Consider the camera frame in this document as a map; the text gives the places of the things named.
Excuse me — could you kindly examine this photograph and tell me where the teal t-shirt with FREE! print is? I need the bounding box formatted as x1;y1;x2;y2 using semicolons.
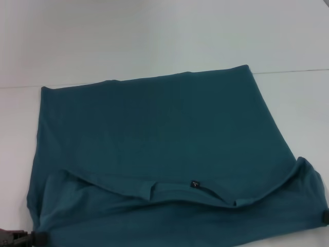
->
27;64;329;247

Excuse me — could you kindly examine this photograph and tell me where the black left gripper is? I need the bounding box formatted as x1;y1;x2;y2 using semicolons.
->
0;227;49;247

